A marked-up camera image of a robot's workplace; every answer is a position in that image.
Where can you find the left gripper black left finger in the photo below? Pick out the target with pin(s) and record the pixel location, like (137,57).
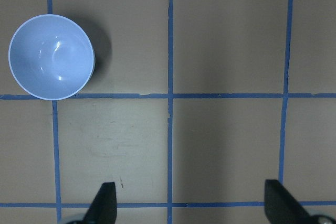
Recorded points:
(103,209)

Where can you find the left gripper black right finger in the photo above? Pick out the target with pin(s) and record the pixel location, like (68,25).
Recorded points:
(281,207)

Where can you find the blue bowl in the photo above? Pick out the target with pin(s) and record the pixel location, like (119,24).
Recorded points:
(51,57)

